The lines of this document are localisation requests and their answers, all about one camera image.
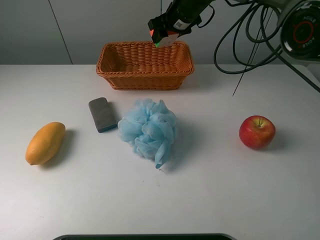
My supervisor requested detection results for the blue mesh bath sponge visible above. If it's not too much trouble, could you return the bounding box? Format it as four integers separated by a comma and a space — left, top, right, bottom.
118, 98, 177, 169

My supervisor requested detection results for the grey board eraser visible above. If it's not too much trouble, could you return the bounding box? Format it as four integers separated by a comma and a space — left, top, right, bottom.
88, 97, 117, 133

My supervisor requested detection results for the orange wicker basket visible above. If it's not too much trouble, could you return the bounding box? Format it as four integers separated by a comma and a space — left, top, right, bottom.
96, 41, 195, 91

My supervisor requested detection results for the yellow mango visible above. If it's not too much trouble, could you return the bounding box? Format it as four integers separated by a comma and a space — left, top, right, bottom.
25, 122, 66, 166

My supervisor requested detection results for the red apple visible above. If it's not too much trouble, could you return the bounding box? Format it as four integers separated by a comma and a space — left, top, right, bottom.
239, 115, 276, 150

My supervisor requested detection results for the black cable bundle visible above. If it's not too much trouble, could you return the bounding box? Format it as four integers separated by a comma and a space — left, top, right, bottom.
196, 0, 320, 97

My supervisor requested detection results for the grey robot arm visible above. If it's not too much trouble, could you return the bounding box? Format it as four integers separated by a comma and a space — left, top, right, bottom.
148, 0, 320, 62

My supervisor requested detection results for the multicolour puzzle cube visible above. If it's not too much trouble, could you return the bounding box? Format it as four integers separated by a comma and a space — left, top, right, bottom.
149, 29, 179, 48

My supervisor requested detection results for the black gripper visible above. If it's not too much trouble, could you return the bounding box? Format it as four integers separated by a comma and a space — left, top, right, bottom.
147, 0, 215, 38

